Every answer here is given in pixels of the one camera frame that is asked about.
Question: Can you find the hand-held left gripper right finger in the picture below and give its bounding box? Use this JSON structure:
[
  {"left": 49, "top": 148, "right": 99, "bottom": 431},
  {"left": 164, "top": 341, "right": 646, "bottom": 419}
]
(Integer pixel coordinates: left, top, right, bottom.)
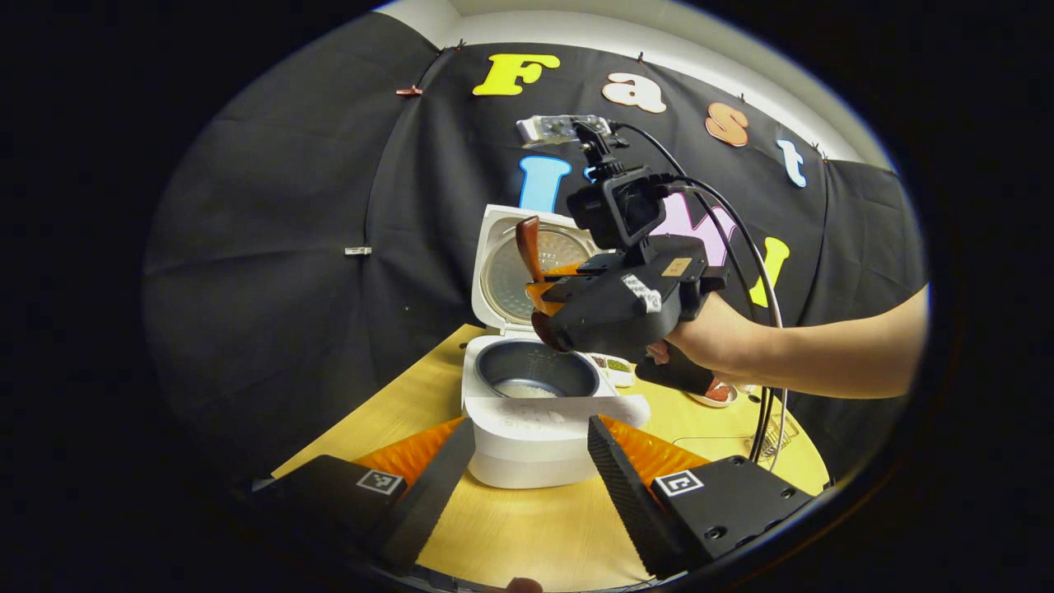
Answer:
[{"left": 587, "top": 414, "right": 824, "bottom": 580}]

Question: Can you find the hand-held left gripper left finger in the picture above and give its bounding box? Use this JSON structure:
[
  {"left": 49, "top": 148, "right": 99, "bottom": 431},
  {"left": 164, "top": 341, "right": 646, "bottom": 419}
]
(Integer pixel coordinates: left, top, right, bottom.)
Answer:
[{"left": 251, "top": 416, "right": 477, "bottom": 571}]

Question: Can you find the brown wooden spoon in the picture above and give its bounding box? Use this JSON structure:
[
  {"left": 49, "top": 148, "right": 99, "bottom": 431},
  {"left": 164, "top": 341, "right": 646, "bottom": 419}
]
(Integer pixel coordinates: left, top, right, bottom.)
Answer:
[{"left": 515, "top": 216, "right": 571, "bottom": 355}]

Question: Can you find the white rice cooker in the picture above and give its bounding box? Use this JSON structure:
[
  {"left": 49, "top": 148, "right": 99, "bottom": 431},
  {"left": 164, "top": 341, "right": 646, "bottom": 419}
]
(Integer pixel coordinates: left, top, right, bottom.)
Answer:
[{"left": 461, "top": 204, "right": 651, "bottom": 490}]

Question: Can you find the metal wire chopstick holder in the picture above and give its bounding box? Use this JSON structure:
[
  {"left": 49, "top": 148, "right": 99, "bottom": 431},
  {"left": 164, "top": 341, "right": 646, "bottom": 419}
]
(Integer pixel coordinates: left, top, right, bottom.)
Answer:
[{"left": 745, "top": 412, "right": 801, "bottom": 459}]

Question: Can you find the white divided bean dish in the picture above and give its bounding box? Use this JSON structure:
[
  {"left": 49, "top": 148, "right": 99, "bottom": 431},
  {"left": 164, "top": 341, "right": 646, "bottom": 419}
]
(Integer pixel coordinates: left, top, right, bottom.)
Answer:
[{"left": 589, "top": 353, "right": 637, "bottom": 389}]

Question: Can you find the white oval plate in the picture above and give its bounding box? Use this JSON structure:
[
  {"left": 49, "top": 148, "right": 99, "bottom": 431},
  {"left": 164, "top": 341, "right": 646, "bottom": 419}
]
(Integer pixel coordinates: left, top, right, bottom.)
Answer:
[{"left": 688, "top": 379, "right": 739, "bottom": 409}]

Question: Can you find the black cable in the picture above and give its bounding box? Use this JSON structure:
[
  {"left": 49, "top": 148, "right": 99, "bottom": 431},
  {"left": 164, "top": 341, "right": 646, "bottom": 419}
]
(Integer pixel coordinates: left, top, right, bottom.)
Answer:
[{"left": 609, "top": 122, "right": 790, "bottom": 472}]

